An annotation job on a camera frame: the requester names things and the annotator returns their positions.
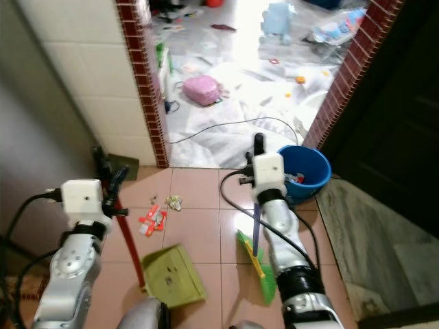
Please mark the patterned brown rug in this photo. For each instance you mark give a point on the patterned brown rug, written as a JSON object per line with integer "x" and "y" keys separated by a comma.
{"x": 17, "y": 305}

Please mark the small orange toy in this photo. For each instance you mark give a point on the small orange toy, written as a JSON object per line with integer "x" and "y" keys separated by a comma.
{"x": 300, "y": 79}

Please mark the white plastic basin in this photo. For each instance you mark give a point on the white plastic basin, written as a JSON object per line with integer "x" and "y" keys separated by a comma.
{"x": 310, "y": 112}

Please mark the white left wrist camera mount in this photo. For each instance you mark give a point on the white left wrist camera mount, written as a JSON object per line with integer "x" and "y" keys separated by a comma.
{"x": 84, "y": 200}

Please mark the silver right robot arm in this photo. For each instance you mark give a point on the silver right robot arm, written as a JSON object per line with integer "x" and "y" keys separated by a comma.
{"x": 291, "y": 243}

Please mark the crumpled paper scrap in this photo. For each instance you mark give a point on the crumpled paper scrap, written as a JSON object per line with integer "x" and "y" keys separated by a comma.
{"x": 174, "y": 202}

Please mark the dark red cloth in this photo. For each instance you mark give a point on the dark red cloth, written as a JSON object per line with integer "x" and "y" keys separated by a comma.
{"x": 223, "y": 27}

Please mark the green and white bottles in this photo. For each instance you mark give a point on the green and white bottles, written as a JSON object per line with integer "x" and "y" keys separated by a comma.
{"x": 166, "y": 74}

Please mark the dark wooden door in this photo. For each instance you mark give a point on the dark wooden door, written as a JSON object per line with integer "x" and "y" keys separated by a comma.
{"x": 391, "y": 82}

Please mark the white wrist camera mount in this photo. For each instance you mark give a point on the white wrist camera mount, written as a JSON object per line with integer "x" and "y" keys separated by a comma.
{"x": 84, "y": 200}
{"x": 269, "y": 175}

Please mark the pink bag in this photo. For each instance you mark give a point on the pink bag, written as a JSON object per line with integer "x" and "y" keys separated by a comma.
{"x": 202, "y": 90}

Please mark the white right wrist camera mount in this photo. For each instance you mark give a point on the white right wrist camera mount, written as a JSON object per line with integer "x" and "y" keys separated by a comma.
{"x": 269, "y": 175}

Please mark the light blue plastic stool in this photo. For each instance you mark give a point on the light blue plastic stool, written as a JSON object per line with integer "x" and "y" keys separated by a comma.
{"x": 278, "y": 20}

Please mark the blue plastic bucket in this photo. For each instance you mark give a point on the blue plastic bucket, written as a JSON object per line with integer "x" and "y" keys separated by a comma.
{"x": 312, "y": 181}

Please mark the blue and white plastic bag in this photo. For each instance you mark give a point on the blue and white plastic bag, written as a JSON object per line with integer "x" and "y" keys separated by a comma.
{"x": 339, "y": 29}

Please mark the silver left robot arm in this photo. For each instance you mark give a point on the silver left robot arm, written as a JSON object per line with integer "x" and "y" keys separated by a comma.
{"x": 72, "y": 271}

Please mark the red snack wrappers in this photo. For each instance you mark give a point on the red snack wrappers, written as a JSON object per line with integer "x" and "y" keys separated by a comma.
{"x": 152, "y": 219}

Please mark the grey left robot leg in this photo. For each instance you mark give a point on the grey left robot leg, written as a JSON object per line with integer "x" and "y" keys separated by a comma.
{"x": 144, "y": 317}

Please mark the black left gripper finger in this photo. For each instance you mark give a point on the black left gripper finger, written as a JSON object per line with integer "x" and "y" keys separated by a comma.
{"x": 120, "y": 185}
{"x": 103, "y": 164}

